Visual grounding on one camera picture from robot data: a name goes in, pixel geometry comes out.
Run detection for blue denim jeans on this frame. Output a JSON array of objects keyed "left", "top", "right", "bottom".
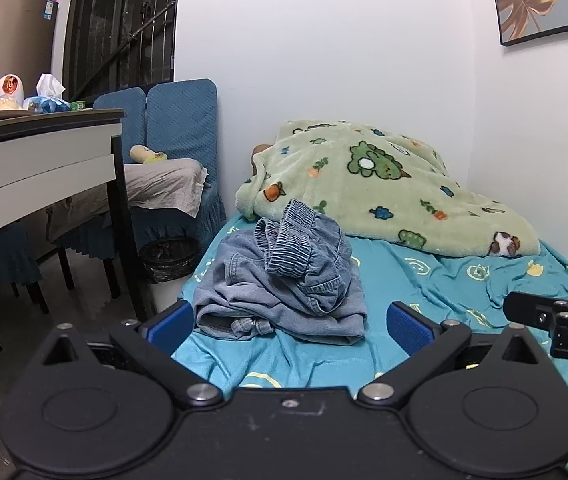
[{"left": 195, "top": 199, "right": 369, "bottom": 346}]

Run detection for teal printed bed sheet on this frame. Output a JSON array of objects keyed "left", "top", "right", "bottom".
[{"left": 171, "top": 210, "right": 568, "bottom": 471}]

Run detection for beige cloth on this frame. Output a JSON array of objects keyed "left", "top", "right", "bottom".
[{"left": 46, "top": 157, "right": 209, "bottom": 242}]

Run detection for white egg-shaped gadget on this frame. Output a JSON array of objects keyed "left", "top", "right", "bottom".
[{"left": 0, "top": 74, "right": 25, "bottom": 102}]

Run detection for green printed fleece blanket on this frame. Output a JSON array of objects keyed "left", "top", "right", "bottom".
[{"left": 235, "top": 120, "right": 541, "bottom": 259}]

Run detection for blue tissue pack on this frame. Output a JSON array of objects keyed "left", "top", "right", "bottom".
[{"left": 24, "top": 73, "right": 72, "bottom": 113}]

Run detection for brown pillow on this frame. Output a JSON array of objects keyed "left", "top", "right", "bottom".
[{"left": 251, "top": 144, "right": 275, "bottom": 177}]

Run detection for dark grilled door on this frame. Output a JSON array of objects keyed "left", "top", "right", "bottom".
[{"left": 64, "top": 0, "right": 183, "bottom": 107}]

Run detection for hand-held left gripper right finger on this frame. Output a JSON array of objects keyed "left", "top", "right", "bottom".
[{"left": 356, "top": 302, "right": 552, "bottom": 406}]

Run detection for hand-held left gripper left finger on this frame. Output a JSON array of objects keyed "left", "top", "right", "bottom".
[{"left": 34, "top": 301, "right": 225, "bottom": 407}]

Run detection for yellow plush toy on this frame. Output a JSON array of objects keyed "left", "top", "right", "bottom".
[{"left": 130, "top": 145, "right": 169, "bottom": 164}]

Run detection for silver fridge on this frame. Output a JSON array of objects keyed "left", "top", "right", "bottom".
[{"left": 0, "top": 0, "right": 59, "bottom": 103}]

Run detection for white bin with black bag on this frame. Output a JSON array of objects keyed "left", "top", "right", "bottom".
[{"left": 138, "top": 236, "right": 201, "bottom": 322}]

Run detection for white table with black legs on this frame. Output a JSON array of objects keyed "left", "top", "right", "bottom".
[{"left": 0, "top": 109, "right": 149, "bottom": 321}]

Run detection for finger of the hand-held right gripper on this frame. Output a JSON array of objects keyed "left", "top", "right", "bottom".
[{"left": 503, "top": 291, "right": 561, "bottom": 332}]

